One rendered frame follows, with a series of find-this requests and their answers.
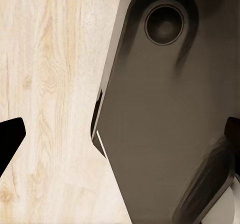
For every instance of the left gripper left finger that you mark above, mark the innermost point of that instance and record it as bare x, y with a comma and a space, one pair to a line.
12, 133

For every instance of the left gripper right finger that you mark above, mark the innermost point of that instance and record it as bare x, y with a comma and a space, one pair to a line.
232, 133

